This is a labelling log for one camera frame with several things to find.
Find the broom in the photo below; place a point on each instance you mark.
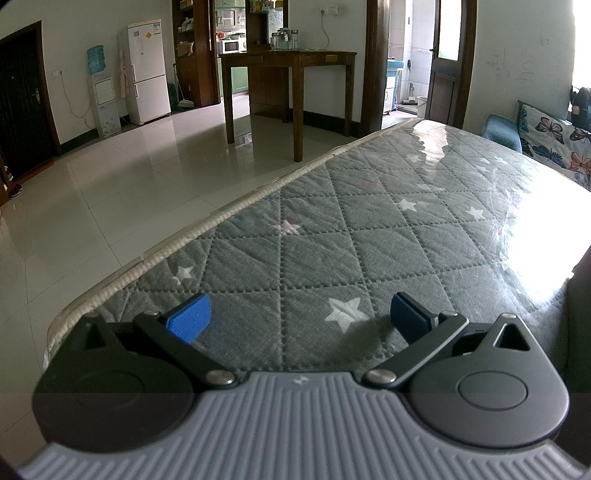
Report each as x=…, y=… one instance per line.
x=184, y=102

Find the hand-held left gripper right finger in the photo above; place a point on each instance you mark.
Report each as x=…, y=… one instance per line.
x=408, y=316

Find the blue water bottle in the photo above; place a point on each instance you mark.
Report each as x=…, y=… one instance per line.
x=96, y=60

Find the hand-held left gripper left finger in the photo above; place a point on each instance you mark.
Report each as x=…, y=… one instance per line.
x=191, y=318

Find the pair of shoes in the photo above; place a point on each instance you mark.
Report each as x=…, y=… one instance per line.
x=15, y=190

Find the wooden door with window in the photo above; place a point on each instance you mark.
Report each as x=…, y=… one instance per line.
x=443, y=92

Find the wooden pillar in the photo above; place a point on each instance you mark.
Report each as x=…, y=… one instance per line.
x=375, y=69

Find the white bucket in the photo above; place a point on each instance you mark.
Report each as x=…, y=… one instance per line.
x=421, y=105

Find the light blue plastic cabinet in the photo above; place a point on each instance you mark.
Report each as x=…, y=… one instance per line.
x=392, y=87

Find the dark object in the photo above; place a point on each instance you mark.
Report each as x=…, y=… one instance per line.
x=581, y=332

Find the glass jar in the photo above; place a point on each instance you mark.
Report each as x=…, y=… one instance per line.
x=274, y=41
x=294, y=39
x=284, y=40

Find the dark backpack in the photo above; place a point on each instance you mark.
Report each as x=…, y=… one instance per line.
x=581, y=106

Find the white water dispenser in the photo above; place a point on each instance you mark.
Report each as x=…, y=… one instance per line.
x=105, y=106

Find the wooden shelf cabinet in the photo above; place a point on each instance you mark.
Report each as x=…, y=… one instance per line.
x=203, y=78

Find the white microwave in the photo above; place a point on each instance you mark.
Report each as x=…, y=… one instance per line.
x=233, y=46

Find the green kitchen cabinet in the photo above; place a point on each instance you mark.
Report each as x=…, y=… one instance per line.
x=238, y=76

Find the butterfly print cushion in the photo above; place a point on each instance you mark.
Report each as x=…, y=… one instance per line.
x=551, y=138

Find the grey quilted star mattress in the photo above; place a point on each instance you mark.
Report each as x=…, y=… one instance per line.
x=323, y=249

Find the white refrigerator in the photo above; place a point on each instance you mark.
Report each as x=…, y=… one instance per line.
x=147, y=69

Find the blue cushion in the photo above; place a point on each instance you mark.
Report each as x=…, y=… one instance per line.
x=501, y=131

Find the white wall outlet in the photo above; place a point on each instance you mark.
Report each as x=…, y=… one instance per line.
x=328, y=9

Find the tall wooden cupboard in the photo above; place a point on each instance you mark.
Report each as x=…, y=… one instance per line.
x=268, y=87

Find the dark entrance door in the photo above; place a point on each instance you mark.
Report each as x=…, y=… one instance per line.
x=23, y=101

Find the dark wooden table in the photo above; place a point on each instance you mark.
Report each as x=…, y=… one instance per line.
x=286, y=59

